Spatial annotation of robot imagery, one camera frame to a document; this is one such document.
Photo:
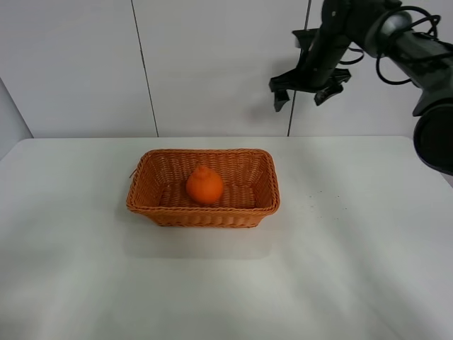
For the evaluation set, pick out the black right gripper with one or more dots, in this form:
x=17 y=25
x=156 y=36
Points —
x=342 y=23

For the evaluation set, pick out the orange fruit with stem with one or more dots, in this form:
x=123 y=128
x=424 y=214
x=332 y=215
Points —
x=204 y=185

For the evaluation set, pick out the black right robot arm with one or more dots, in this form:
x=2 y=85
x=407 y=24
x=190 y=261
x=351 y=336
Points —
x=404 y=42

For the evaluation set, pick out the orange woven wicker basket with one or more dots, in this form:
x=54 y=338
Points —
x=251 y=192

